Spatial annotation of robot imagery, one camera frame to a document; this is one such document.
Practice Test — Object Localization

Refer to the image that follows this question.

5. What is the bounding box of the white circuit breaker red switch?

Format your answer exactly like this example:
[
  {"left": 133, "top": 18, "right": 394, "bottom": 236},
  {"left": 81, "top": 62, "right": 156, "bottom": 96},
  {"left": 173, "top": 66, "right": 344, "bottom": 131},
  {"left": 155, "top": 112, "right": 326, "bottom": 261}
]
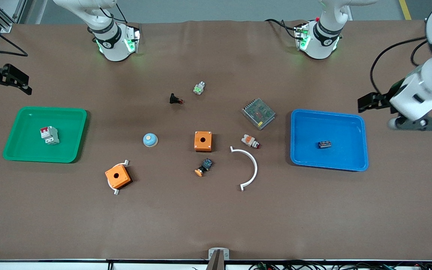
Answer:
[{"left": 40, "top": 126, "right": 60, "bottom": 146}]

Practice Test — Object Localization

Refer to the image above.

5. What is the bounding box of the metal mesh power supply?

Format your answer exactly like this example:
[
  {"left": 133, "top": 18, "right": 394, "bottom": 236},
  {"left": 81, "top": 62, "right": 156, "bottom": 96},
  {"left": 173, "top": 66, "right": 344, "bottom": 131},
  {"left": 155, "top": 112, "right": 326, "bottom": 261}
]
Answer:
[{"left": 242, "top": 98, "right": 276, "bottom": 131}]

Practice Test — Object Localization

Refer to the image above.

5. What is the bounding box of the black cable bundle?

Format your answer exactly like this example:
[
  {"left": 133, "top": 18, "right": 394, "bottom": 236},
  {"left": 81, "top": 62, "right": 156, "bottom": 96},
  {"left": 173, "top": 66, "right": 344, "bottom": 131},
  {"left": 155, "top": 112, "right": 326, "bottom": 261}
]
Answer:
[{"left": 248, "top": 261, "right": 432, "bottom": 270}]

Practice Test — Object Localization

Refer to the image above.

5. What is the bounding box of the brown table mat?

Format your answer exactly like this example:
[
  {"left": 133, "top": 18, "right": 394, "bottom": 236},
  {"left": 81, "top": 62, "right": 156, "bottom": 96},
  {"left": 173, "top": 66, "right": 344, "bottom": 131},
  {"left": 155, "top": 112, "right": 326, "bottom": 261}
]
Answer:
[{"left": 0, "top": 21, "right": 432, "bottom": 261}]

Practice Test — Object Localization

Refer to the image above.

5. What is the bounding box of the short black left arm cable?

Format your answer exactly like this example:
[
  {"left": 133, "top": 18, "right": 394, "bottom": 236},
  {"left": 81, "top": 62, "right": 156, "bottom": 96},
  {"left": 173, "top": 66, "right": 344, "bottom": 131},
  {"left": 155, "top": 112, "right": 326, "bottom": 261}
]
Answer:
[{"left": 410, "top": 39, "right": 431, "bottom": 68}]

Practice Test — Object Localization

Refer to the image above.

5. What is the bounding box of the black right base cable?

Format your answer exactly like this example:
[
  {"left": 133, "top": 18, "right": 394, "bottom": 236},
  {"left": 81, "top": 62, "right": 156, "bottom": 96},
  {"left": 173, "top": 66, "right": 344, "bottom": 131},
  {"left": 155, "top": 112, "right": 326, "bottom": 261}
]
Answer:
[{"left": 99, "top": 0, "right": 128, "bottom": 24}]

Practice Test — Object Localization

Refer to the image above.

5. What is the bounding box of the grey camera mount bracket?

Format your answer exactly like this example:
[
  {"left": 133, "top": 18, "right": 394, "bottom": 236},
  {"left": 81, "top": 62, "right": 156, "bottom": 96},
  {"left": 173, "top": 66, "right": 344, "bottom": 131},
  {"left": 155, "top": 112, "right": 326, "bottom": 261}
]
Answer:
[{"left": 206, "top": 247, "right": 230, "bottom": 270}]

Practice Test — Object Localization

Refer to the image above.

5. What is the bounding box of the black base cable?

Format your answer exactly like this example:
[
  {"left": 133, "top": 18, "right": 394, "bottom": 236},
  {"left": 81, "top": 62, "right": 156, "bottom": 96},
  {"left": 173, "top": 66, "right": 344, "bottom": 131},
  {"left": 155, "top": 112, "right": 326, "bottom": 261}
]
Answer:
[
  {"left": 99, "top": 0, "right": 128, "bottom": 24},
  {"left": 264, "top": 18, "right": 307, "bottom": 40}
]

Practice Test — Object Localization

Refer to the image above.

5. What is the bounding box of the blue plastic tray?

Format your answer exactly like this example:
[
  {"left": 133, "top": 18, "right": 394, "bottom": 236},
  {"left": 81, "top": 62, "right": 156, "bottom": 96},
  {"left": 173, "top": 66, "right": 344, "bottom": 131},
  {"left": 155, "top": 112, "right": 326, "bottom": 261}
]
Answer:
[{"left": 290, "top": 109, "right": 369, "bottom": 172}]

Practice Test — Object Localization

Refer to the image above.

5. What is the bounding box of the aluminium profile frame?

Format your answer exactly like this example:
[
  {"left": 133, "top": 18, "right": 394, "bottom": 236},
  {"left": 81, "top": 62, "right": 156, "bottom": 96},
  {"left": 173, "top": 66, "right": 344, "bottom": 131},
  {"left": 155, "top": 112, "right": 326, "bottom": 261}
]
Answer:
[{"left": 0, "top": 0, "right": 27, "bottom": 33}]

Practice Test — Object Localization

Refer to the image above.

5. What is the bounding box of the orange white red switch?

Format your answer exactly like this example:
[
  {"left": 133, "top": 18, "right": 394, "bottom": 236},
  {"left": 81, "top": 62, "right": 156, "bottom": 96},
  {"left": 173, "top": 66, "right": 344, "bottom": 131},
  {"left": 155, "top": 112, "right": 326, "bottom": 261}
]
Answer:
[{"left": 241, "top": 134, "right": 261, "bottom": 150}]

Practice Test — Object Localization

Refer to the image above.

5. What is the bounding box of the black left base cable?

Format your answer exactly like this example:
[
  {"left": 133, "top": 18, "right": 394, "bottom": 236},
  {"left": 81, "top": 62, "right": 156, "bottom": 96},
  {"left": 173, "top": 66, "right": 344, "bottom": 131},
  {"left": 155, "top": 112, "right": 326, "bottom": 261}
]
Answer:
[{"left": 264, "top": 18, "right": 307, "bottom": 40}]

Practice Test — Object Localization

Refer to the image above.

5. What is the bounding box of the orange push button box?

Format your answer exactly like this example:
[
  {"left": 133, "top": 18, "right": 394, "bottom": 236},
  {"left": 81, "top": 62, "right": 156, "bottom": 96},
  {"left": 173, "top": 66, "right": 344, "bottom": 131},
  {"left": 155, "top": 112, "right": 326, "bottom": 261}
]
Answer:
[
  {"left": 105, "top": 164, "right": 132, "bottom": 190},
  {"left": 194, "top": 131, "right": 213, "bottom": 152}
]

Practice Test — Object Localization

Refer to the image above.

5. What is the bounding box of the green plastic tray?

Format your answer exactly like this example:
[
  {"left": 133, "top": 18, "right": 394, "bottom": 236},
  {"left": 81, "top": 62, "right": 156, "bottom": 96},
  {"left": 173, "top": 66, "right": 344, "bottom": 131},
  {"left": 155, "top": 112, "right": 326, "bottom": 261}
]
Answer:
[{"left": 2, "top": 106, "right": 88, "bottom": 164}]

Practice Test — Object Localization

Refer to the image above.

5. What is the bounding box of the orange mushroom push button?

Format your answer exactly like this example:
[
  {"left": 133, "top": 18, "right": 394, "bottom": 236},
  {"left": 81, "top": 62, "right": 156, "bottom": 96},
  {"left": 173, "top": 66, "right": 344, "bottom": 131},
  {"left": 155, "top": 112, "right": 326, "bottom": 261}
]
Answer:
[{"left": 194, "top": 158, "right": 213, "bottom": 177}]

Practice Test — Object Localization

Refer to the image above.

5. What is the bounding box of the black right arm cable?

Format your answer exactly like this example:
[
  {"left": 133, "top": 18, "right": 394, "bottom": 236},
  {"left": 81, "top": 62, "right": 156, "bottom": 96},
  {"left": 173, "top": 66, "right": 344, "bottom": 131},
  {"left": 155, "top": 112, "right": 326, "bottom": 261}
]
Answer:
[{"left": 0, "top": 15, "right": 28, "bottom": 57}]

